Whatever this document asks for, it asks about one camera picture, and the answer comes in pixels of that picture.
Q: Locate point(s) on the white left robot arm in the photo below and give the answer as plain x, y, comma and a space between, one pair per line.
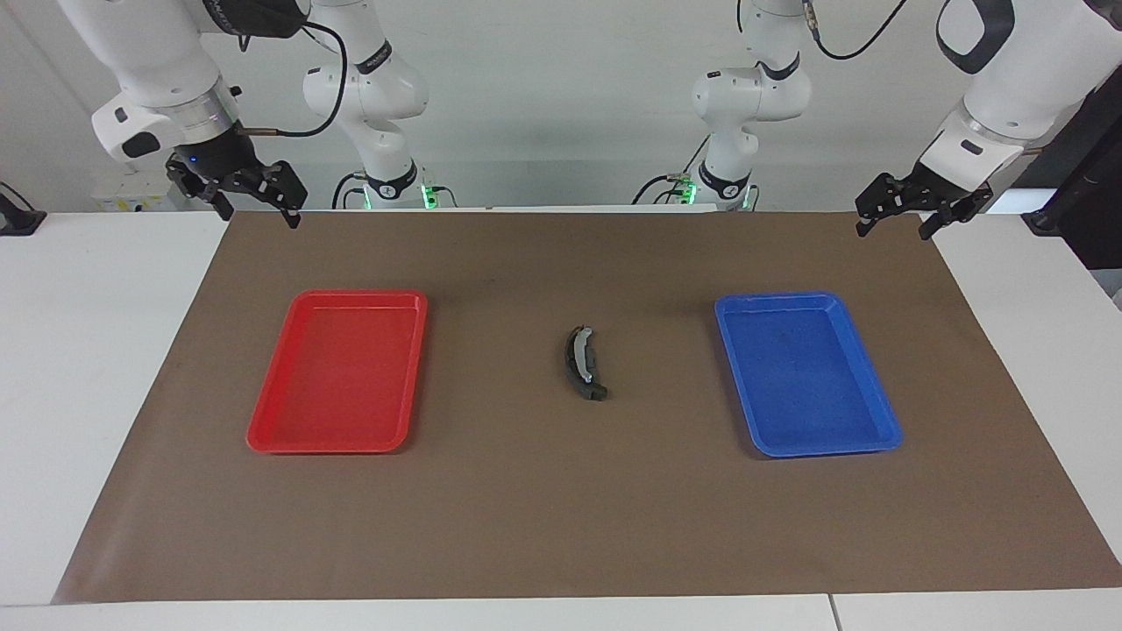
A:
754, 92

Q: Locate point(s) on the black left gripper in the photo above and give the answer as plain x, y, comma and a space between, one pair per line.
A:
929, 194

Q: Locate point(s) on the tall black stand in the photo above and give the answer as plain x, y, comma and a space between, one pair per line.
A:
1087, 202

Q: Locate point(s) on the blue plastic tray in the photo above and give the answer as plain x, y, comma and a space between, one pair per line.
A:
802, 377

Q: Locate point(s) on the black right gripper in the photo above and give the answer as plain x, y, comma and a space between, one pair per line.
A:
228, 171

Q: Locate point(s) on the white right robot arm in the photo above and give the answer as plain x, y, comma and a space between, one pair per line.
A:
149, 61

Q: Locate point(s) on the dark grey brake pad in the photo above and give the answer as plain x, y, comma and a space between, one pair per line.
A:
596, 393

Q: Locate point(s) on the red plastic tray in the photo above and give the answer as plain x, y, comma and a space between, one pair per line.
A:
342, 377

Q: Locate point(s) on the brown table mat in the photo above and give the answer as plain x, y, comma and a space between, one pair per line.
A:
561, 508

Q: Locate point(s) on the white wall box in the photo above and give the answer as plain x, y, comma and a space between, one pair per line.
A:
123, 200

